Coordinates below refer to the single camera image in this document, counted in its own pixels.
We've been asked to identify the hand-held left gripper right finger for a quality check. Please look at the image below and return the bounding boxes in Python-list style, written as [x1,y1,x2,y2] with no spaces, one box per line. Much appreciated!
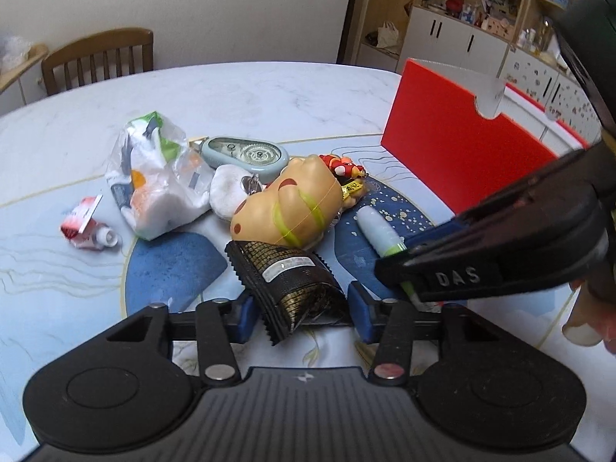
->
[347,281,510,388]

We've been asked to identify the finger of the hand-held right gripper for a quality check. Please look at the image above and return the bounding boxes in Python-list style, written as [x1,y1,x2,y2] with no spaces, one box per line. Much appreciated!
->
[452,137,612,234]
[374,219,512,305]

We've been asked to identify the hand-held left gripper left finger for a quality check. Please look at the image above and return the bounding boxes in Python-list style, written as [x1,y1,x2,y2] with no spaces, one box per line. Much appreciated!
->
[103,293,256,388]

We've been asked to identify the black gold snack packet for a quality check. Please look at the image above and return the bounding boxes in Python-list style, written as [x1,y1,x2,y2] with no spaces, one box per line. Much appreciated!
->
[224,239,353,346]

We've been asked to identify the light blue green marker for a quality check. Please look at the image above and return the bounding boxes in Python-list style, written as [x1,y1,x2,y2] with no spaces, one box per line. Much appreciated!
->
[356,205,436,310]

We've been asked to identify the red cardboard box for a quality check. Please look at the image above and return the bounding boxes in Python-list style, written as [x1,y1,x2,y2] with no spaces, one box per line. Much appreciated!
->
[380,58,594,217]

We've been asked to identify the clear plastic bag of toiletries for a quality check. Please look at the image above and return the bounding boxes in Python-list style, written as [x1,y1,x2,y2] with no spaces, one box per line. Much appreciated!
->
[105,112,216,241]

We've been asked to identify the person's right hand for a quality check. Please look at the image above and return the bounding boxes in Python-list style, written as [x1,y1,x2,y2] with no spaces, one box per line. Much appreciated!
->
[562,278,616,353]

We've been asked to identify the white speckled cabinet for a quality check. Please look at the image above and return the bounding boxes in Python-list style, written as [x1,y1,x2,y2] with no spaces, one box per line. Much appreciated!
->
[500,45,604,141]

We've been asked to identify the tan cat squishy toy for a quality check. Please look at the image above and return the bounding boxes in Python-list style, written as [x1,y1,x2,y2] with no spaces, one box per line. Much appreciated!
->
[230,155,343,251]

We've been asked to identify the yellow candy wrapper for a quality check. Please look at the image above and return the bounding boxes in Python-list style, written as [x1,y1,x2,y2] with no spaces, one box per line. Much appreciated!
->
[338,179,365,201]

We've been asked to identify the red beaded charm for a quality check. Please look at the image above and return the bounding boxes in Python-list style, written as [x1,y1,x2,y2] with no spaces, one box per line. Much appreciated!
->
[320,153,367,180]

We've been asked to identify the pale green correction tape dispenser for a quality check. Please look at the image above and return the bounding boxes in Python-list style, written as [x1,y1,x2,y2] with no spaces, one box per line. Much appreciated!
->
[189,136,290,184]

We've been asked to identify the small red white tube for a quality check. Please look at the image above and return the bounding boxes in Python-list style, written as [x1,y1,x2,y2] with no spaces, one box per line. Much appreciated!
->
[60,196,121,251]

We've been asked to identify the white tote bag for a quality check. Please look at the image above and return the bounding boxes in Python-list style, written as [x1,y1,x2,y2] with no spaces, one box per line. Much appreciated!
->
[377,21,403,50]

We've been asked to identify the wooden chair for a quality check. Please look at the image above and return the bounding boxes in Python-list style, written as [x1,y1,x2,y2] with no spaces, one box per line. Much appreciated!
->
[41,28,155,97]

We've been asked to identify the low wooden side cabinet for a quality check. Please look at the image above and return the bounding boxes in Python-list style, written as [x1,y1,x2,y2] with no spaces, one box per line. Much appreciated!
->
[0,43,50,117]

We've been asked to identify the crumpled clear plastic bag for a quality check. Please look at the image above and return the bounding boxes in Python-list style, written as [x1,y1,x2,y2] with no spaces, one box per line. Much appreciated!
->
[0,33,34,70]

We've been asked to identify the white plush keychain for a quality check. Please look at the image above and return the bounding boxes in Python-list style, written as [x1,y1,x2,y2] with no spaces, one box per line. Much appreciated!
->
[208,164,264,222]

